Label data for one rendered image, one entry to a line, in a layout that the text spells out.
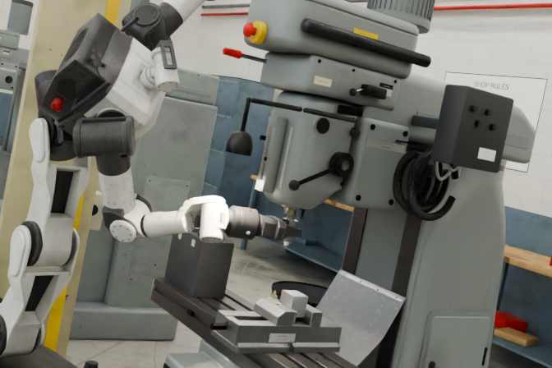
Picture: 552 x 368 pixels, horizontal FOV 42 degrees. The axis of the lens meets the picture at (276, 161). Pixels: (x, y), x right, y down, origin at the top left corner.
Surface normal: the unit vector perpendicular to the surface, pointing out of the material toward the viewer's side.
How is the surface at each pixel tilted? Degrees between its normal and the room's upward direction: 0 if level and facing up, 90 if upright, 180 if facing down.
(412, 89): 90
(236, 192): 90
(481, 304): 89
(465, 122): 90
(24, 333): 104
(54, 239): 81
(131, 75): 58
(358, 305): 63
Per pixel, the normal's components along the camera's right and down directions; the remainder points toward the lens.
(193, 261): -0.82, -0.13
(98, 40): 0.71, -0.37
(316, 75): 0.55, 0.15
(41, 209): -0.66, -0.10
